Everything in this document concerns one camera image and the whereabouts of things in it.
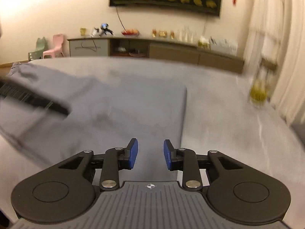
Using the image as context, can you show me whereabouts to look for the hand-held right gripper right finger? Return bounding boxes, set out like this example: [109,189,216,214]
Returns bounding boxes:
[163,139,244,193]

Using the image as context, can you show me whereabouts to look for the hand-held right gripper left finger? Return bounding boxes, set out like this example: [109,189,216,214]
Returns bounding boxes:
[58,138,139,193]

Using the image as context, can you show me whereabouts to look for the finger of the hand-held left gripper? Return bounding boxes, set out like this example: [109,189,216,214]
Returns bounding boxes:
[36,97,71,116]

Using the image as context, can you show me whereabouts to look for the grey-blue pants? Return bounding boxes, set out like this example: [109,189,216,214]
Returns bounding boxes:
[0,62,188,183]

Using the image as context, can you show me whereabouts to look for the green plastic chair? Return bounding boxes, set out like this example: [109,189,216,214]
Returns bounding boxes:
[28,37,47,60]

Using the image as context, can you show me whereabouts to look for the pink plastic chair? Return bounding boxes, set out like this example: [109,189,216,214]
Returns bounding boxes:
[42,34,65,58]

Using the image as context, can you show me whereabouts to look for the black blue toy figure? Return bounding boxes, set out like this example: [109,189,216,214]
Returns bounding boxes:
[99,23,113,37]

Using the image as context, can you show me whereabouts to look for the red fruit bowl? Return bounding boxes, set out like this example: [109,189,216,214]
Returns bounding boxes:
[121,29,140,37]

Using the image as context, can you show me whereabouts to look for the long low sideboard cabinet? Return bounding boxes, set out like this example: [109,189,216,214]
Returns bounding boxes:
[67,36,245,75]

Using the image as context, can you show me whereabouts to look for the yellow-green blurred object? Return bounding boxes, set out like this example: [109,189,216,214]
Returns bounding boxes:
[248,75,271,107]

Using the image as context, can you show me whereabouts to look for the group of orange jars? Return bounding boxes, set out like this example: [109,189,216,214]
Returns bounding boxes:
[152,29,175,39]

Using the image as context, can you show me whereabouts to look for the group of clear bottles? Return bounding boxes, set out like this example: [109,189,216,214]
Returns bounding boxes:
[177,26,198,43]

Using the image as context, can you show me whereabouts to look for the cream curtain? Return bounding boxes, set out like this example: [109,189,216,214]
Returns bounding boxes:
[243,0,305,126]

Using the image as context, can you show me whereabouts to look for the black hanging cable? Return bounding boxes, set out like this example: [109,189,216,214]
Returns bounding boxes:
[116,6,125,30]

